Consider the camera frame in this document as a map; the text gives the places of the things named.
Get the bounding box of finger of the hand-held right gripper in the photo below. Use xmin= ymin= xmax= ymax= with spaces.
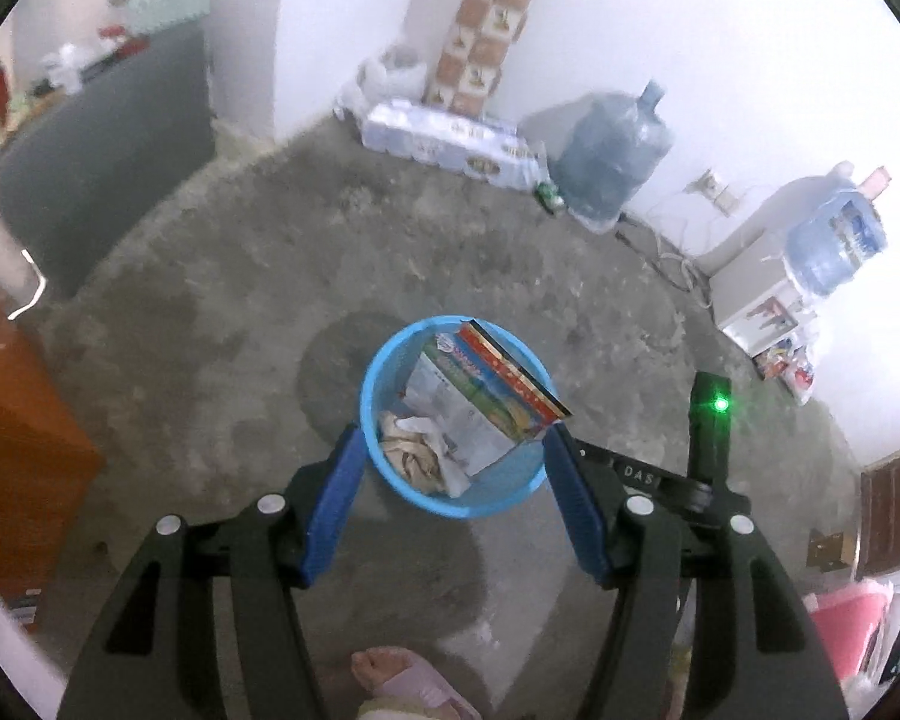
xmin=576 ymin=441 xmax=691 ymax=500

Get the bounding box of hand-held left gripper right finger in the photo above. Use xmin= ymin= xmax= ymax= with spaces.
xmin=544 ymin=424 xmax=850 ymax=720

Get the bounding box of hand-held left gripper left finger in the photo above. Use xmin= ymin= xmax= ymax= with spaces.
xmin=56 ymin=424 xmax=365 ymax=720

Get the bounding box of blue plastic wastebasket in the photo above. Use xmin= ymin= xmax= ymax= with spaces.
xmin=358 ymin=315 xmax=563 ymax=520

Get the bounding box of brown paper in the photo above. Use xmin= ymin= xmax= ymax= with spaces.
xmin=379 ymin=411 xmax=466 ymax=497

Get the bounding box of white tissue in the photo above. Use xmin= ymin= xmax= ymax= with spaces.
xmin=427 ymin=427 xmax=472 ymax=497

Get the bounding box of large colourful snack bag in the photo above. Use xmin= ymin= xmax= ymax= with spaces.
xmin=405 ymin=319 xmax=575 ymax=477

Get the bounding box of colourful plastic bag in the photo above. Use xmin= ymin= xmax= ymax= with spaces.
xmin=754 ymin=330 xmax=818 ymax=406

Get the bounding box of person's foot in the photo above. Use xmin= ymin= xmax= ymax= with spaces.
xmin=351 ymin=647 xmax=421 ymax=706

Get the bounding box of white water dispenser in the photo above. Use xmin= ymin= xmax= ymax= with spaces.
xmin=709 ymin=176 xmax=863 ymax=357

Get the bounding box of pink slipper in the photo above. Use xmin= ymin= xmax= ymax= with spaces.
xmin=375 ymin=656 xmax=485 ymax=720

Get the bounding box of pink plastic item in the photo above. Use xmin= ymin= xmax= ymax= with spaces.
xmin=802 ymin=577 xmax=897 ymax=683

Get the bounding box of labelled blue water jug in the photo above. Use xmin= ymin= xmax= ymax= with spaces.
xmin=784 ymin=161 xmax=890 ymax=299

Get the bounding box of wrapped pack of bottles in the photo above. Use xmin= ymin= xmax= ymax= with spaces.
xmin=361 ymin=97 xmax=548 ymax=190

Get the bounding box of grey cabinet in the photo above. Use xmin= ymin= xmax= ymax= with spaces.
xmin=0 ymin=15 xmax=218 ymax=301

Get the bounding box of white plastic bag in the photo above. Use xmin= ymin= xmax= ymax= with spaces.
xmin=334 ymin=45 xmax=428 ymax=125

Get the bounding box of checkered tile box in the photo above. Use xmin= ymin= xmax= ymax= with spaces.
xmin=422 ymin=0 xmax=560 ymax=117

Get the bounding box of small white bottle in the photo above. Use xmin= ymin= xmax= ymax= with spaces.
xmin=49 ymin=45 xmax=91 ymax=87

